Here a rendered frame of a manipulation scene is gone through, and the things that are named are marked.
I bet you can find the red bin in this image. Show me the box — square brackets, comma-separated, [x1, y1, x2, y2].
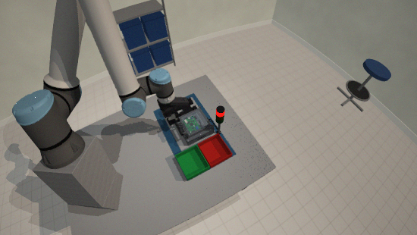
[198, 133, 232, 168]

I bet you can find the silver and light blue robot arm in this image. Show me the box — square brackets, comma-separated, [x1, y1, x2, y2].
[12, 0, 189, 169]

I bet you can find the green bin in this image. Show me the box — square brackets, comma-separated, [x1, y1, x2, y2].
[175, 145, 210, 180]

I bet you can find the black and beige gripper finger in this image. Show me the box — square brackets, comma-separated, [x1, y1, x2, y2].
[168, 110, 178, 121]

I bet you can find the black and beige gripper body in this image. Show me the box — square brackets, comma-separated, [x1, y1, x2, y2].
[157, 100, 177, 118]

